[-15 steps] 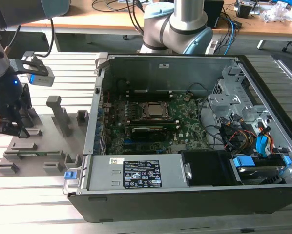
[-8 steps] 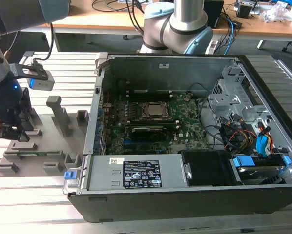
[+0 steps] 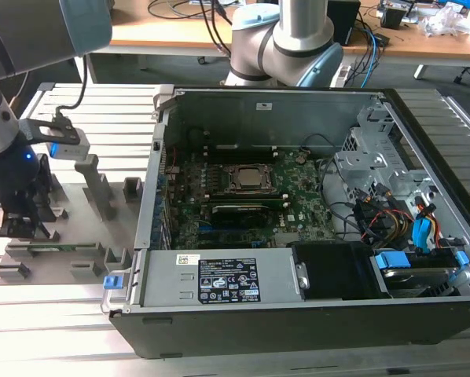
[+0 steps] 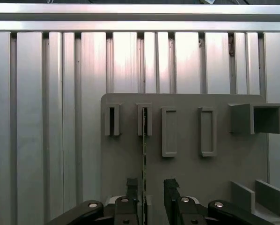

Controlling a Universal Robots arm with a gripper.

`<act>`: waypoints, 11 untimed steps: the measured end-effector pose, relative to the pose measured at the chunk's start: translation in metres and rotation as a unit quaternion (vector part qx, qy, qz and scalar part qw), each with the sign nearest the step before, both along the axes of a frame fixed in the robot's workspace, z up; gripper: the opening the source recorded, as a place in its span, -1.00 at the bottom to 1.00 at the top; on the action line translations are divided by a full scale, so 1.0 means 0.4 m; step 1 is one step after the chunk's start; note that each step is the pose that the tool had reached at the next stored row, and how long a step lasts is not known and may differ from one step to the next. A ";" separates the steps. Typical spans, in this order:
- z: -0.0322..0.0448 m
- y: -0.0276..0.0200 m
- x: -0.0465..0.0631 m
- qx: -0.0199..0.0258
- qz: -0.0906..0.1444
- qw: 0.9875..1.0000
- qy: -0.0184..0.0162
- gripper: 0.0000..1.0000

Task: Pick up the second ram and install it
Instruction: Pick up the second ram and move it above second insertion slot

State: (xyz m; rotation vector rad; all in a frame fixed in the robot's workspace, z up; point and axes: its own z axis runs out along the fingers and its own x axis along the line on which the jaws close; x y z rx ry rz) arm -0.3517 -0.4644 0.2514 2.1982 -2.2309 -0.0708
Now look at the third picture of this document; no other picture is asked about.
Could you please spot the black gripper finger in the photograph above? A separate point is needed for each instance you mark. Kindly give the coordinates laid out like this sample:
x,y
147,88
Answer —
x,y
44,180
20,225

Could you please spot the green RAM stick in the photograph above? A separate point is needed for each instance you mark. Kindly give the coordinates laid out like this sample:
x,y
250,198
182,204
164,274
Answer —
x,y
66,247

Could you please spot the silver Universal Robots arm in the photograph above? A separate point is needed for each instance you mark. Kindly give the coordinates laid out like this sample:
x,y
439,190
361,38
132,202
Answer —
x,y
23,31

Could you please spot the black RAM slot pair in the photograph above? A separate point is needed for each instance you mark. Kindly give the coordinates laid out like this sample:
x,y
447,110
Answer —
x,y
239,158
247,200

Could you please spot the grey parts rack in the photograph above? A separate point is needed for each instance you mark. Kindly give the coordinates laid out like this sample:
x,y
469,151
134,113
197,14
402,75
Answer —
x,y
81,231

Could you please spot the blue case latch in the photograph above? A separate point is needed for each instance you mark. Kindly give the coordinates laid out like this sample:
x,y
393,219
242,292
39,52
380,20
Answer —
x,y
112,283

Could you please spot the grey power supply unit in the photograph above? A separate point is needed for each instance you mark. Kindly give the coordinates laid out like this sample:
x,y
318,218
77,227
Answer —
x,y
164,282

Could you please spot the wooden desk with white legs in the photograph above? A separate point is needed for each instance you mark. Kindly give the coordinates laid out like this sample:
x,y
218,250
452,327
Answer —
x,y
160,35

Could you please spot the black graphics card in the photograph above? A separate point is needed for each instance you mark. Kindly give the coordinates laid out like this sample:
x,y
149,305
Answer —
x,y
239,216

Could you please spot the silver CPU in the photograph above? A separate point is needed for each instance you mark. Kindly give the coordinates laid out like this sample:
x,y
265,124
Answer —
x,y
248,176

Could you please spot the black label sticker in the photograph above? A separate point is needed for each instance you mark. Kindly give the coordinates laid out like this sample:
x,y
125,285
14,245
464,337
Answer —
x,y
229,280

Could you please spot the white case sticker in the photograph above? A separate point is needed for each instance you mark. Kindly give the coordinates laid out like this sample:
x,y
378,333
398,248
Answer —
x,y
264,106

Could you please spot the silver coin battery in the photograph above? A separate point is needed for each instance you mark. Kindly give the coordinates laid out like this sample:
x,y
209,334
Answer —
x,y
301,159

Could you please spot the open black PC case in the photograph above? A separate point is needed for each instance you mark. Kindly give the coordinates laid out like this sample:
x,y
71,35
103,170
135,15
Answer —
x,y
258,330

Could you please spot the green motherboard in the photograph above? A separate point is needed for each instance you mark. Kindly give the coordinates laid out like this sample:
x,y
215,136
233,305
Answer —
x,y
309,188

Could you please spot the black fan shroud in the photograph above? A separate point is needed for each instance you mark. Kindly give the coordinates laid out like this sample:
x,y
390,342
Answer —
x,y
337,271

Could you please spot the white power strip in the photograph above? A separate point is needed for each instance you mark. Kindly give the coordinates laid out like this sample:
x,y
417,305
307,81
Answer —
x,y
342,75

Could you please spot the silver metal drive cage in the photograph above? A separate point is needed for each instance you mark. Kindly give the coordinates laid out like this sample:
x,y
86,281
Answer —
x,y
360,161

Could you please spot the tall black box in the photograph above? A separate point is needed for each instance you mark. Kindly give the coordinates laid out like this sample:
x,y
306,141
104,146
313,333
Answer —
x,y
345,23

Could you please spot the hard disk in blue carrier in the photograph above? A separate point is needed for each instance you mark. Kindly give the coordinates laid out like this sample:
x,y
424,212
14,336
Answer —
x,y
392,260

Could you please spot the small black speaker box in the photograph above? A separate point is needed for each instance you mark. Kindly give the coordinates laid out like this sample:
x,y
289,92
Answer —
x,y
392,17

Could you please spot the wooden desk with clutter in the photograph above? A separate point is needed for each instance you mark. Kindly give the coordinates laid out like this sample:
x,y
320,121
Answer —
x,y
435,45

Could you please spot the clear crumpled plastic bag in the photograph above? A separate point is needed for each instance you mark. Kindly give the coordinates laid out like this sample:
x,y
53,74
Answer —
x,y
443,21

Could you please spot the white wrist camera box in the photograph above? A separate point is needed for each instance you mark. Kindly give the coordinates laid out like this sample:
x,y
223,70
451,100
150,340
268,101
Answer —
x,y
72,151

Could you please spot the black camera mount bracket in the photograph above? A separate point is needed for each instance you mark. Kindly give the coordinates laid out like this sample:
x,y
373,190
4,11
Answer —
x,y
30,127

